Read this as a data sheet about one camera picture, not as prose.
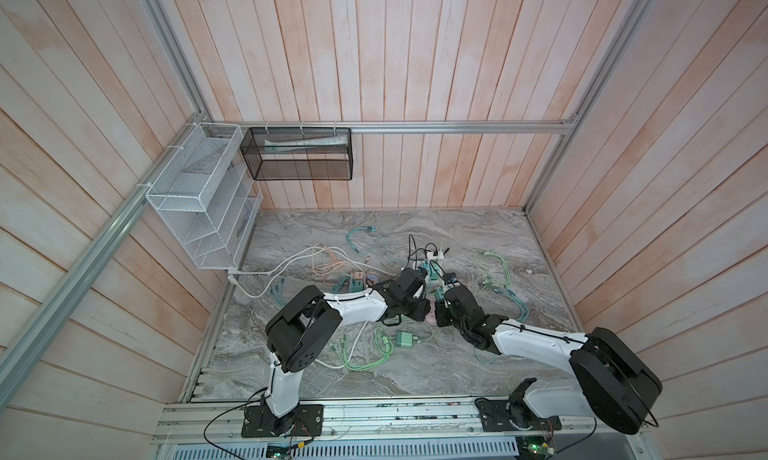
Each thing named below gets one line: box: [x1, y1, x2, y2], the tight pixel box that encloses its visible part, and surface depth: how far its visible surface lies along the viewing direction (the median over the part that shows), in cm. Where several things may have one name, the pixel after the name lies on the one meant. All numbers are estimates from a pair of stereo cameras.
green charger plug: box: [396, 331, 419, 347], surface depth 87 cm
